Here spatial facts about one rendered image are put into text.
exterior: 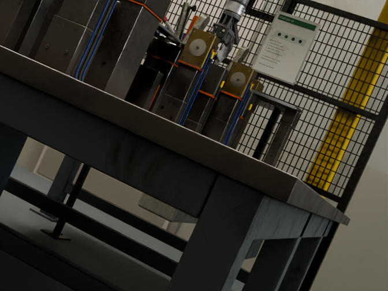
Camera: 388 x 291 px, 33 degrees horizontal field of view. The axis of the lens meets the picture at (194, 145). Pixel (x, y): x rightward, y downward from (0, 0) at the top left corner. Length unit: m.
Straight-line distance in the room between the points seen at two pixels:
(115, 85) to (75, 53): 0.26
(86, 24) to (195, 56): 0.67
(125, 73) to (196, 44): 0.43
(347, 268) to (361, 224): 0.32
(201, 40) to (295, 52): 1.02
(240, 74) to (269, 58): 0.68
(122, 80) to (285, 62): 1.44
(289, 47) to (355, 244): 2.03
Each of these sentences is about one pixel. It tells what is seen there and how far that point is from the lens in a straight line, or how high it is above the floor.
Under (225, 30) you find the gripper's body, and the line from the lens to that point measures 2.54.
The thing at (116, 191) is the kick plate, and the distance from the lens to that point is 5.08.
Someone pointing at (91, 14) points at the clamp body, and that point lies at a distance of 1.54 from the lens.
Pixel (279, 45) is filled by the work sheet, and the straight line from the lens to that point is 3.12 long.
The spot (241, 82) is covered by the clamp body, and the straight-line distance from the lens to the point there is 2.44.
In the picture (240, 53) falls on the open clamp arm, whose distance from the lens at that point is 2.48.
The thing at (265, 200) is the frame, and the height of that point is 0.65.
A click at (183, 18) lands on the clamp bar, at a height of 1.15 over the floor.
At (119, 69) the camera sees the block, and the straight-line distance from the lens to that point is 1.75.
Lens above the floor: 0.67
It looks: 1 degrees up
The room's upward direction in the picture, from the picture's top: 24 degrees clockwise
